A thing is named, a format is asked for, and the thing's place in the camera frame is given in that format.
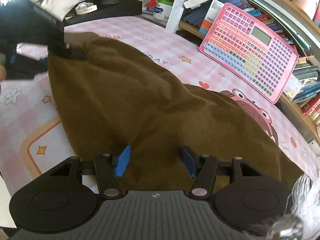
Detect white shelf post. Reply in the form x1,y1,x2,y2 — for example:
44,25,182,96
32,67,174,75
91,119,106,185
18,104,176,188
166,0,186,33

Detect white cloth pile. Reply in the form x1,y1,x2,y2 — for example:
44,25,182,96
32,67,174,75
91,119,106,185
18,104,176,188
41,0,84,21

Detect white card box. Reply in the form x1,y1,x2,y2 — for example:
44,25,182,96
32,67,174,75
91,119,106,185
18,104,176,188
283,74,304,101

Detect brown cloth garment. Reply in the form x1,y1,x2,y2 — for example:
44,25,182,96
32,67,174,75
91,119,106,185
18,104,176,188
48,33,302,191

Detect white smart watch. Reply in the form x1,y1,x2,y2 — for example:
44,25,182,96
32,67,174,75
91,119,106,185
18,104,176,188
75,2,98,15

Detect pink checkered desk mat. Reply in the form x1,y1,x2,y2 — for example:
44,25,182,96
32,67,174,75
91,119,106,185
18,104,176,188
1,17,319,194

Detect pink keyboard learning tablet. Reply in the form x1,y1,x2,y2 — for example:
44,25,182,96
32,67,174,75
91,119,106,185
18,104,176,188
200,3,299,103

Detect pen holder with pens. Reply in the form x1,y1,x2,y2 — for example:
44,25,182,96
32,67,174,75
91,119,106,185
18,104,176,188
146,0,173,22

